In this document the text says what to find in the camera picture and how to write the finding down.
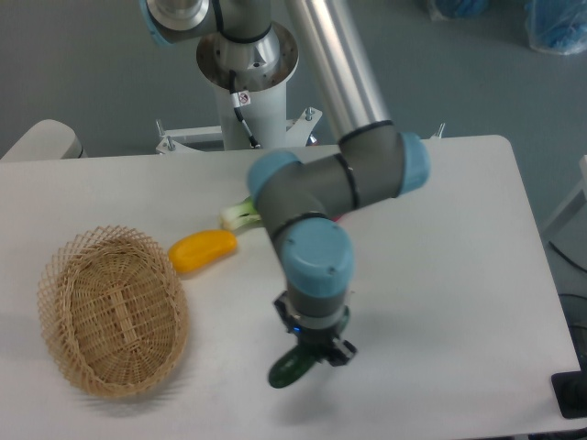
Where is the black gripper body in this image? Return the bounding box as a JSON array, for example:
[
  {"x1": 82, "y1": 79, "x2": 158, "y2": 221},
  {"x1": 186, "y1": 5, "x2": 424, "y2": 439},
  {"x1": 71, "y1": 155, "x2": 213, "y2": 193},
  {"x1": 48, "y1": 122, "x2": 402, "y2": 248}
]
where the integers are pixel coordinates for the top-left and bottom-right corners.
[{"x1": 273, "y1": 293, "x2": 350, "y2": 351}]

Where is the green cucumber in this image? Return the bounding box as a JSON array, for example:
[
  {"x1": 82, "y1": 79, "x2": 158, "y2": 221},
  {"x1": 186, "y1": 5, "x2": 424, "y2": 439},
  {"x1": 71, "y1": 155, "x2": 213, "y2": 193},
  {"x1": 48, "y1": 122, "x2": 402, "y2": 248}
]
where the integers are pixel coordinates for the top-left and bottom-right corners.
[{"x1": 268, "y1": 345, "x2": 319, "y2": 389}]

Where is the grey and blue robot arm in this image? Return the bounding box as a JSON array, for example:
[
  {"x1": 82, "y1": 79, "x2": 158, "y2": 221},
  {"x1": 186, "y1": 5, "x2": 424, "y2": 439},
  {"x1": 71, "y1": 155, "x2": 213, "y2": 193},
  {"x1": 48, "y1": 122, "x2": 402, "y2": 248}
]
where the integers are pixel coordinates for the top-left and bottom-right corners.
[{"x1": 139, "y1": 1, "x2": 429, "y2": 367}]

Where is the woven wicker basket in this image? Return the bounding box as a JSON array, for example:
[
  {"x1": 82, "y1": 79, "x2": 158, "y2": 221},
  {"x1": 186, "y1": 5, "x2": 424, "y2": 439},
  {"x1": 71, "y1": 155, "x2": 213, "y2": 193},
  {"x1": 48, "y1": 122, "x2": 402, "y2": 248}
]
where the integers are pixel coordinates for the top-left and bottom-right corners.
[{"x1": 38, "y1": 225, "x2": 190, "y2": 399}]

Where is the green bok choy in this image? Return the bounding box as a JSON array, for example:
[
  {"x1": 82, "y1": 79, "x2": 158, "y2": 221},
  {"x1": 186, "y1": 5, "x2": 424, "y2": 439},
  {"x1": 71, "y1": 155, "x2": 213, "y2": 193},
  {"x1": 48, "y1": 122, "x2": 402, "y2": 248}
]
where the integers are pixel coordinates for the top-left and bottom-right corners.
[{"x1": 219, "y1": 197, "x2": 261, "y2": 231}]

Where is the yellow bell pepper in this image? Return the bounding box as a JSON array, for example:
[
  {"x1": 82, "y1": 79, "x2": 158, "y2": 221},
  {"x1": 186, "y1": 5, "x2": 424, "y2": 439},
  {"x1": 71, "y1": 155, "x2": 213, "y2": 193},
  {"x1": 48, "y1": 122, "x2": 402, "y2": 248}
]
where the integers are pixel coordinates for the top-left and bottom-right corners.
[{"x1": 168, "y1": 229, "x2": 238, "y2": 274}]

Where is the black device at edge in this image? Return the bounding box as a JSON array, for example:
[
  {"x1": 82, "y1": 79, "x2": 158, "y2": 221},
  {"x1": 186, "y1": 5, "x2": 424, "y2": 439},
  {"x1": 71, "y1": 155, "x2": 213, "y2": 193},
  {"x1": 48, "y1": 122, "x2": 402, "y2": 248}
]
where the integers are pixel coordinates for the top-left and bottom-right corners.
[{"x1": 551, "y1": 371, "x2": 586, "y2": 419}]

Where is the white furniture at right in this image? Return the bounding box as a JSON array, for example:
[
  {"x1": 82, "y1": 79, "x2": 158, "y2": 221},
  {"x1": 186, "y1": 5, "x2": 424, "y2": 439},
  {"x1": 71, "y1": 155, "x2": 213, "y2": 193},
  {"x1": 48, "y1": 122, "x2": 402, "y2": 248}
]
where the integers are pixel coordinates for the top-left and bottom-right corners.
[{"x1": 540, "y1": 156, "x2": 586, "y2": 243}]

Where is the white chair back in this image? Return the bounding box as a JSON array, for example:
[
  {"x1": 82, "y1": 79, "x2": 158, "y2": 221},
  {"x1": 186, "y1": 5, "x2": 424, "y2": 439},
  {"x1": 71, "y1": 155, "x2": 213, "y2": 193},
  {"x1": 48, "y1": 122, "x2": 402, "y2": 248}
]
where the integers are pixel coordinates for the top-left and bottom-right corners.
[{"x1": 1, "y1": 119, "x2": 88, "y2": 162}]

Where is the blue plastic bag right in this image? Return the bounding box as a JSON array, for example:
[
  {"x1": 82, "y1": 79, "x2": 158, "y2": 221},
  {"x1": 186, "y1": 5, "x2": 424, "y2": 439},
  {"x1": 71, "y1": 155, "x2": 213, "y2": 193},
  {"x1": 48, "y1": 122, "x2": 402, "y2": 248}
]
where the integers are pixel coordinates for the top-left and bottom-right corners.
[{"x1": 525, "y1": 0, "x2": 586, "y2": 56}]

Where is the black floor cable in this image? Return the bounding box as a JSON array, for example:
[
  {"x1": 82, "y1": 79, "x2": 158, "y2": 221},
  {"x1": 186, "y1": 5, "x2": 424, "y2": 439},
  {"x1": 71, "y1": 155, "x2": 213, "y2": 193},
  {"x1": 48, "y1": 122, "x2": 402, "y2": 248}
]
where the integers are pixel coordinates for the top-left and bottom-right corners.
[{"x1": 548, "y1": 238, "x2": 587, "y2": 272}]

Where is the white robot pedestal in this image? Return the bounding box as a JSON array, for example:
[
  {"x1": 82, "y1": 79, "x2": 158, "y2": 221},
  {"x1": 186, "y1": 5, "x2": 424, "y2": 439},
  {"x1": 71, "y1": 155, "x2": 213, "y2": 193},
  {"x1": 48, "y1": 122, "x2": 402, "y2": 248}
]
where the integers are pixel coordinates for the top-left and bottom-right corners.
[{"x1": 157, "y1": 22, "x2": 323, "y2": 154}]

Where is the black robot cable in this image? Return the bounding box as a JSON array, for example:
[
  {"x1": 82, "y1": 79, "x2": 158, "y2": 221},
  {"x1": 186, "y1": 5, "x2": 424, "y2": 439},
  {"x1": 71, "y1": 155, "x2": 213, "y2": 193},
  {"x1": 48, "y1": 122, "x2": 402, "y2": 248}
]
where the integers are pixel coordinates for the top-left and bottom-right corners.
[{"x1": 227, "y1": 69, "x2": 261, "y2": 149}]

